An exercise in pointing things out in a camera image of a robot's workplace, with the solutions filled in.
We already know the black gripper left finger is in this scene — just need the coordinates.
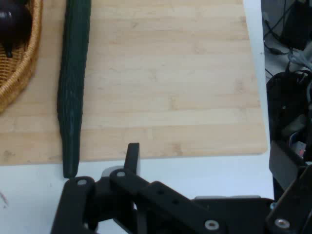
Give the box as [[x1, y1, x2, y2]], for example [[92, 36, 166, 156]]
[[50, 142, 228, 234]]

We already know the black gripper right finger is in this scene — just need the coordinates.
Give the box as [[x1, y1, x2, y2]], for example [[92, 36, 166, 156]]
[[265, 164, 312, 234]]

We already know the black round equipment base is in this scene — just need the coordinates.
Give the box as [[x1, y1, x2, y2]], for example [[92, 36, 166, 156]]
[[266, 70, 312, 161]]

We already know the bamboo wooden cutting board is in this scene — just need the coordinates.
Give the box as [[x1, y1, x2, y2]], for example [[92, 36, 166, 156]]
[[0, 0, 268, 166]]

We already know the long dark green cucumber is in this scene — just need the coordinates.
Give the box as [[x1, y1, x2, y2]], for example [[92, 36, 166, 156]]
[[57, 0, 92, 179]]

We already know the woven wicker basket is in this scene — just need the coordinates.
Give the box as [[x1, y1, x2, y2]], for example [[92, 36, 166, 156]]
[[0, 0, 44, 114]]

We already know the black box device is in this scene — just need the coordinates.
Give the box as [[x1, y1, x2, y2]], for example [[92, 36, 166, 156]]
[[281, 0, 312, 51]]

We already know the dark purple eggplant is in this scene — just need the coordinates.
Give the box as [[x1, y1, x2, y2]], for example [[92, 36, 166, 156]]
[[0, 0, 33, 59]]

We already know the grey metal bracket plate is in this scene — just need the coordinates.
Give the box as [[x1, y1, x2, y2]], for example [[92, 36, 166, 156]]
[[269, 140, 308, 191]]

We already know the grey cable bundle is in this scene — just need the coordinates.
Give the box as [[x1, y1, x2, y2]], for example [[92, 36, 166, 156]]
[[287, 47, 312, 71]]

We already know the thin black cable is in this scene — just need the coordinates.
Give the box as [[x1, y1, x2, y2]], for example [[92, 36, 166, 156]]
[[262, 4, 293, 56]]

